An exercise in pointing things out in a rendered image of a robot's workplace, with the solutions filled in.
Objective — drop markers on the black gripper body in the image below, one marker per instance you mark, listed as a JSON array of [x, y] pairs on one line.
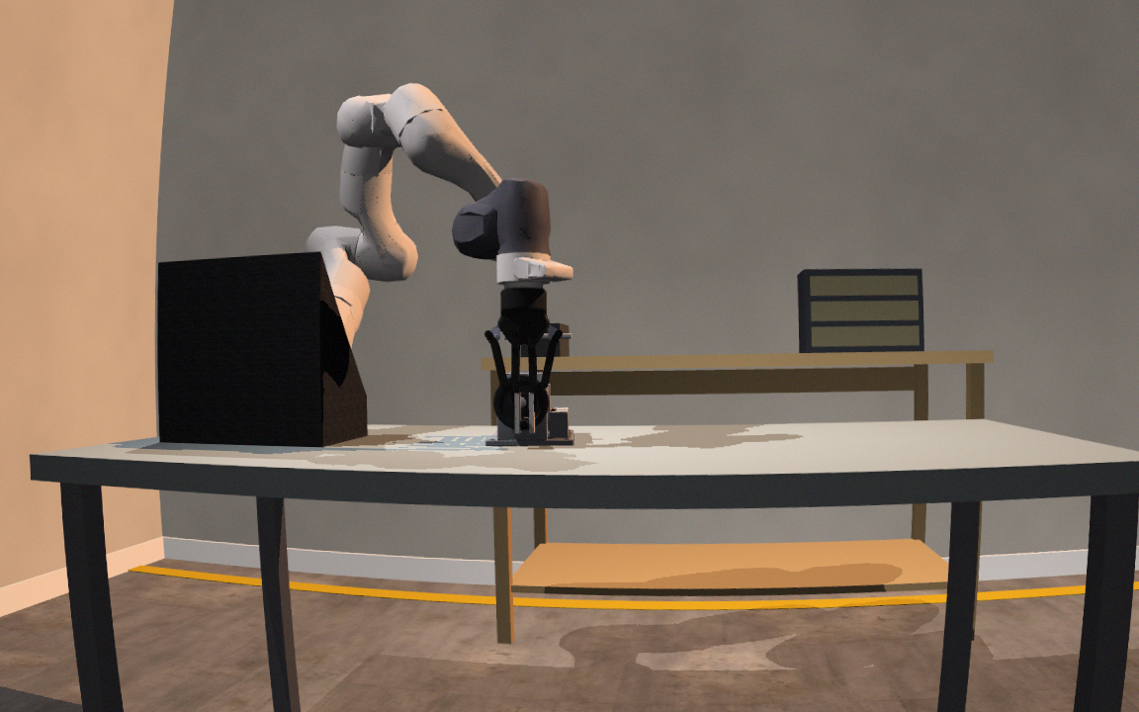
[[523, 306]]

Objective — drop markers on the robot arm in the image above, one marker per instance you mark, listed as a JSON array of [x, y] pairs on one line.
[[510, 225]]

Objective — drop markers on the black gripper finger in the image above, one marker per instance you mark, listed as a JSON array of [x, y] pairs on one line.
[[492, 336], [555, 336]]

